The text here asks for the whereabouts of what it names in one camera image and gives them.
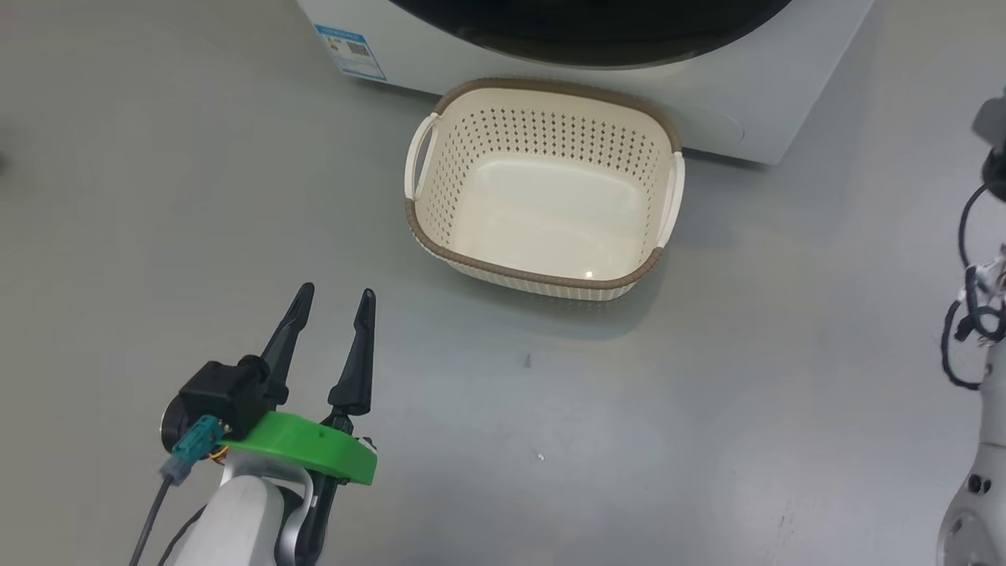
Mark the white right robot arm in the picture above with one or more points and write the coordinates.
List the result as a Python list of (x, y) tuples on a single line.
[(982, 503)]

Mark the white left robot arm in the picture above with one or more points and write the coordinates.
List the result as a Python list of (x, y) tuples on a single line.
[(236, 519)]

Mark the round glass washing machine door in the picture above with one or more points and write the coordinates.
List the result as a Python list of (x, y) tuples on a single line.
[(589, 31)]

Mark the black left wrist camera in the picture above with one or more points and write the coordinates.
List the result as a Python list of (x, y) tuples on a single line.
[(224, 393)]

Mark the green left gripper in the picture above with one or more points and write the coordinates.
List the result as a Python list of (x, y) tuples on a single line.
[(306, 448)]

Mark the white front-load washing machine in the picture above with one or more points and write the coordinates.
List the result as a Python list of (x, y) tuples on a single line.
[(747, 94)]

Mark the blue energy label sticker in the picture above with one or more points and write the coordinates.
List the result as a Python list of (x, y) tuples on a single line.
[(351, 51)]

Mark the cream perforated laundry basket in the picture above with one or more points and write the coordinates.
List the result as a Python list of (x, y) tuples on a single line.
[(542, 212)]

